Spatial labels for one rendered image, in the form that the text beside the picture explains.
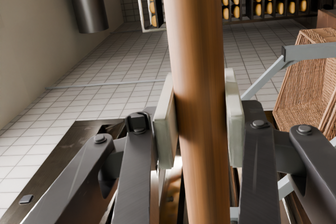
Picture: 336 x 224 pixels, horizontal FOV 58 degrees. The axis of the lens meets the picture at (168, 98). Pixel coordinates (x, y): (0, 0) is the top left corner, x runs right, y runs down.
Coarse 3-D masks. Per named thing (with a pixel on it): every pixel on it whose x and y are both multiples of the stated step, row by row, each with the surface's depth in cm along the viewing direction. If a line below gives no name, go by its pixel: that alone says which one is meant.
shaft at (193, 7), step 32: (192, 0) 14; (192, 32) 15; (192, 64) 16; (192, 96) 16; (224, 96) 17; (192, 128) 17; (224, 128) 18; (192, 160) 18; (224, 160) 19; (192, 192) 20; (224, 192) 20
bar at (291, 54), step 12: (288, 48) 97; (300, 48) 96; (312, 48) 95; (324, 48) 95; (276, 60) 101; (288, 60) 98; (300, 60) 99; (264, 72) 103; (276, 72) 101; (252, 84) 105; (240, 96) 108; (228, 156) 87; (228, 168) 82; (288, 180) 61; (288, 192) 62
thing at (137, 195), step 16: (144, 112) 14; (128, 128) 14; (144, 128) 14; (128, 144) 13; (144, 144) 13; (128, 160) 12; (144, 160) 12; (128, 176) 11; (144, 176) 11; (128, 192) 11; (144, 192) 10; (128, 208) 10; (144, 208) 10
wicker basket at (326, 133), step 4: (332, 112) 107; (332, 116) 108; (332, 120) 108; (328, 124) 109; (332, 124) 109; (328, 128) 110; (332, 128) 110; (324, 132) 111; (328, 132) 110; (328, 136) 111; (332, 136) 111
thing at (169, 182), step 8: (176, 152) 146; (176, 160) 142; (160, 168) 122; (176, 168) 139; (160, 176) 117; (168, 176) 122; (176, 176) 136; (160, 184) 113; (168, 184) 120; (176, 184) 133; (160, 192) 109; (168, 192) 118; (176, 192) 130; (160, 200) 105; (168, 200) 115; (176, 200) 127; (160, 208) 104; (168, 208) 113; (176, 208) 125; (160, 216) 102; (168, 216) 111; (176, 216) 122
